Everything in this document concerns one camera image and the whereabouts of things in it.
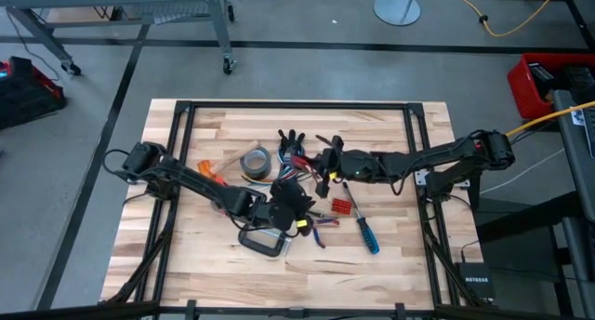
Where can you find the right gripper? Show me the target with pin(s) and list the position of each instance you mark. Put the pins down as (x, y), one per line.
(334, 157)

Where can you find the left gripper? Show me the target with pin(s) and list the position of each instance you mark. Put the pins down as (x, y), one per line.
(290, 201)

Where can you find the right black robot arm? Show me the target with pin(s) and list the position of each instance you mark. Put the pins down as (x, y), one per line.
(418, 159)

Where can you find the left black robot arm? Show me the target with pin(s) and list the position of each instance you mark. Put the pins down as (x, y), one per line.
(195, 182)

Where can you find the red bit holder block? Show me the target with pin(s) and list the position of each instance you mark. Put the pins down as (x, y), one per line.
(341, 206)

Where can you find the black C-clamp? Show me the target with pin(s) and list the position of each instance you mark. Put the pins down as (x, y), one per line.
(260, 249)

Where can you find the black work glove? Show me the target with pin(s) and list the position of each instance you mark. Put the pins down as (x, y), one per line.
(291, 138)

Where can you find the round grey stand base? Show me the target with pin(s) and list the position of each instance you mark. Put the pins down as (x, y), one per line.
(395, 10)

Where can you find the red plastic crate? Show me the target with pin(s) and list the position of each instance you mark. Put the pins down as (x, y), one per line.
(523, 92)

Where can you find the grey side desk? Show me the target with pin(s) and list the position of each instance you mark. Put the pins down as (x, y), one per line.
(576, 171)

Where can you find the black red toolbox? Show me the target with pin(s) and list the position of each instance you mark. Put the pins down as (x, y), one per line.
(28, 92)

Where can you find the black duct tape roll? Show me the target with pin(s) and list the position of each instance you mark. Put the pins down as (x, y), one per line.
(244, 166)

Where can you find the black aluminium table frame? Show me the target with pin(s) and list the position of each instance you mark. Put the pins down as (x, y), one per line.
(297, 105)

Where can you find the black Netgear network switch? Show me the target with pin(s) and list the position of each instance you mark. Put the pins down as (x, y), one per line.
(475, 280)

